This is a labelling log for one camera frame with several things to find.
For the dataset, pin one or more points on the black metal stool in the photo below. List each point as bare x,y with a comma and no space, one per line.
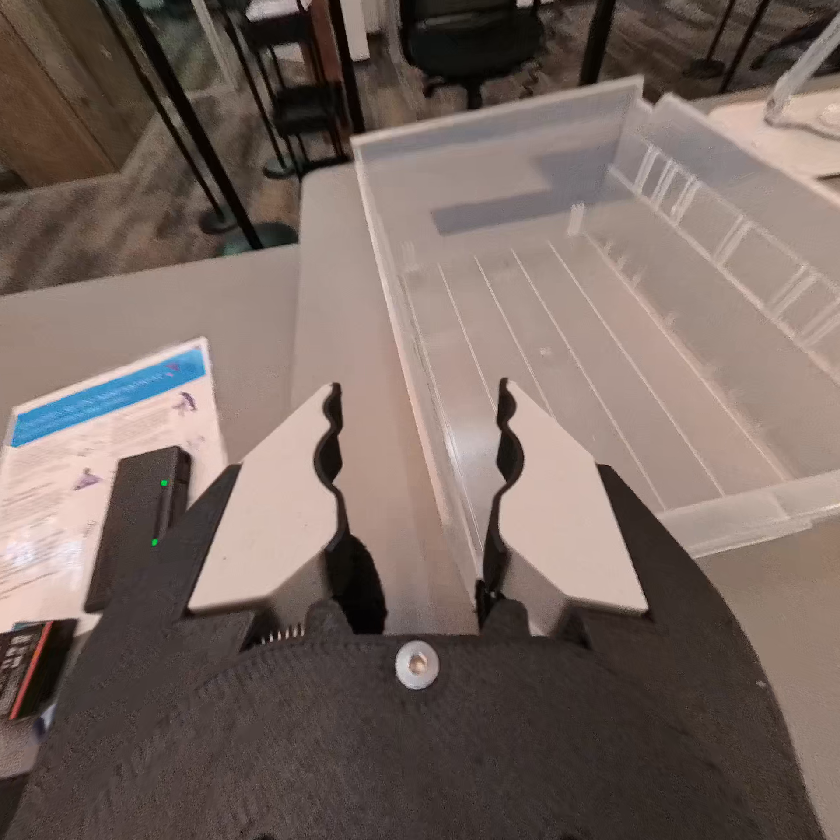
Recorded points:
308,111

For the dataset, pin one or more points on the black metal pole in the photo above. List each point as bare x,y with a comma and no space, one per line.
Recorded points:
597,39
190,131

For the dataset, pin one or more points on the black office chair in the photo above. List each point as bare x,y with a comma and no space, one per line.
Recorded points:
472,39

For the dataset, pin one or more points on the small black red box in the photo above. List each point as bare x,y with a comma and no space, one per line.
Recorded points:
33,669

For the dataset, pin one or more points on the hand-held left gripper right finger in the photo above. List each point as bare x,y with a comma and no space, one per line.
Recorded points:
564,525

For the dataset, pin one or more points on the blue header printed sheet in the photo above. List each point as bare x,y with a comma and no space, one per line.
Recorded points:
65,472

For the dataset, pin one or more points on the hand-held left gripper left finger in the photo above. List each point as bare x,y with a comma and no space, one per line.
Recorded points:
275,525

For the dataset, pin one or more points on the brown wooden panel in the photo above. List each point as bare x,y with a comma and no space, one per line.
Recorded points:
59,98

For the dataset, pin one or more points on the black device with green lights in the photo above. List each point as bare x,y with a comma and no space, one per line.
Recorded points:
131,512

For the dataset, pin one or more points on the clear plastic bin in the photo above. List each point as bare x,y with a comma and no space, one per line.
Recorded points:
590,328

